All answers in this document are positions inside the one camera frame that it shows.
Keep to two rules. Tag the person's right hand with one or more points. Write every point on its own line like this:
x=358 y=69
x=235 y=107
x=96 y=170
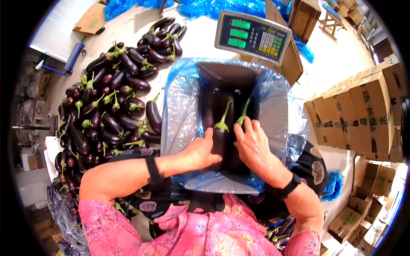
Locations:
x=256 y=150

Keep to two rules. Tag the person's left hand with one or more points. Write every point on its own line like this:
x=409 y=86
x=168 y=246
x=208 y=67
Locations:
x=195 y=156

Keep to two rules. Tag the person's left index finger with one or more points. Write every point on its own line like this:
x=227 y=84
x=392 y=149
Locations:
x=208 y=137

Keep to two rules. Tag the person's left thumb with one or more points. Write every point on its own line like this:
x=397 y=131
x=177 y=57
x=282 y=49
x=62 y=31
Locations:
x=215 y=158

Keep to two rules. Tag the person's right middle finger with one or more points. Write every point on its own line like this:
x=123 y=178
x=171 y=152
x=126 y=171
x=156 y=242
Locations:
x=249 y=126

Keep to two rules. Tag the person's right ring finger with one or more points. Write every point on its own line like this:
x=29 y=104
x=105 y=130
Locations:
x=257 y=128

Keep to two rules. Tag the person's right index finger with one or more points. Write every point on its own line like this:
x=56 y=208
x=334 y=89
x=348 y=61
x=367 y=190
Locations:
x=240 y=131

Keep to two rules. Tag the person's right little finger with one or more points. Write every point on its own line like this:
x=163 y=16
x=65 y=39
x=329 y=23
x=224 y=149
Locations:
x=266 y=138

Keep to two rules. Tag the person's right thumb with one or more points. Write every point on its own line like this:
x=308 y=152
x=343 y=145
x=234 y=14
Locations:
x=237 y=146

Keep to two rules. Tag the dark purple eggplant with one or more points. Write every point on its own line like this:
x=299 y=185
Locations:
x=220 y=144
x=241 y=119

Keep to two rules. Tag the blue plastic bag liner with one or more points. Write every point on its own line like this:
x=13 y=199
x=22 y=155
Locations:
x=179 y=112

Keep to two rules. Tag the black wrist band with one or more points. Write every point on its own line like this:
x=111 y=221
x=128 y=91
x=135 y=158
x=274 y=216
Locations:
x=154 y=171
x=290 y=186

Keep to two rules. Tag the brown cardboard box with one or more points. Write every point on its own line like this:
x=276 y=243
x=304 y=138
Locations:
x=224 y=76

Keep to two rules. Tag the tall brown carton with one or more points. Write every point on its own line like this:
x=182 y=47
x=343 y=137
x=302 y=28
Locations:
x=293 y=67

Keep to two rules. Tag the person's body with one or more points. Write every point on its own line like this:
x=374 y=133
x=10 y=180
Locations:
x=198 y=233

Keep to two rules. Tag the blue plastic bag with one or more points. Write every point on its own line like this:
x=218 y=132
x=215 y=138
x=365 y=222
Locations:
x=333 y=185

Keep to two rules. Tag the grey digital scale display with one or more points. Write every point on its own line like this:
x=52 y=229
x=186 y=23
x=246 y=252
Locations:
x=253 y=36

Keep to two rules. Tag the small eggplant heap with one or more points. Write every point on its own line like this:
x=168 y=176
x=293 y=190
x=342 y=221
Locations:
x=283 y=230

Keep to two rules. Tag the row of printed cartons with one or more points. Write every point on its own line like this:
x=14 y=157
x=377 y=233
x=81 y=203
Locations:
x=362 y=112

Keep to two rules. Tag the pile of purple eggplants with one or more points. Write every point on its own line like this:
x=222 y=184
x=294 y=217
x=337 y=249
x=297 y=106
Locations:
x=105 y=121

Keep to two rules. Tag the heap of small folded cartons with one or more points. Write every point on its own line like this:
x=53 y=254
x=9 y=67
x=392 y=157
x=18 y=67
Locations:
x=362 y=208

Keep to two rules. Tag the stack of flat corrugated cardboard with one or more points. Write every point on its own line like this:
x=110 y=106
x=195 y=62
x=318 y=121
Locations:
x=304 y=19

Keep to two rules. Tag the crumpled blue plastic sheet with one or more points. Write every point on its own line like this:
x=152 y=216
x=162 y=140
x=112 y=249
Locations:
x=205 y=6

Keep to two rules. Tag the wooden stool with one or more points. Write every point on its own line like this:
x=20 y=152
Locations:
x=331 y=24

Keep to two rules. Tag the clear plastic bag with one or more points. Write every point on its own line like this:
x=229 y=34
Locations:
x=65 y=217

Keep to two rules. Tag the flat cardboard piece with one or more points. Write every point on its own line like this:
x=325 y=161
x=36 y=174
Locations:
x=91 y=19

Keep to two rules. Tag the blue trolley with white panel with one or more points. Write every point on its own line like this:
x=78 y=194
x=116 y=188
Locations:
x=61 y=32

